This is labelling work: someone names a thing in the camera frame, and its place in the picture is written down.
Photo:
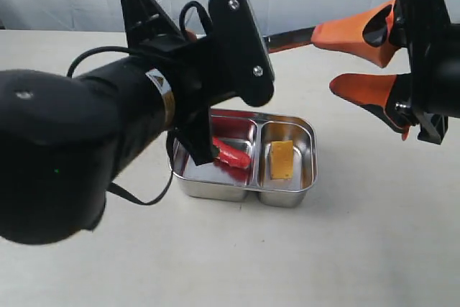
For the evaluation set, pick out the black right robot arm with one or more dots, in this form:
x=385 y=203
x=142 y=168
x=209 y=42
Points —
x=445 y=95

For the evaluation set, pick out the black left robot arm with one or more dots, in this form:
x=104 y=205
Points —
x=64 y=139

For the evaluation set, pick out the dark transparent box lid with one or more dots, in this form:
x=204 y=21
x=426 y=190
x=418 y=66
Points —
x=288 y=40

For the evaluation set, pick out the stainless steel lunch box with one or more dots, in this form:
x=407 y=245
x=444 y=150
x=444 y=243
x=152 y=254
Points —
x=252 y=133

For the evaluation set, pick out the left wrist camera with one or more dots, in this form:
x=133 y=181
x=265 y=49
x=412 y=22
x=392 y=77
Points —
x=244 y=51

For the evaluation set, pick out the red toy sausage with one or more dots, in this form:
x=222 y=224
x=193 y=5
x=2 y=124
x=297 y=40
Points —
x=230 y=155

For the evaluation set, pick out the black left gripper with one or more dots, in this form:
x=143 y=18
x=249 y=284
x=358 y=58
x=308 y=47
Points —
x=192 y=67

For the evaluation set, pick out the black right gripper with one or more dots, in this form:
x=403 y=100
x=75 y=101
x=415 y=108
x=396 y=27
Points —
x=400 y=101

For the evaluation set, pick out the yellow toy cheese wedge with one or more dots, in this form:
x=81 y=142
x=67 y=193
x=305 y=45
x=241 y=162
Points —
x=281 y=160

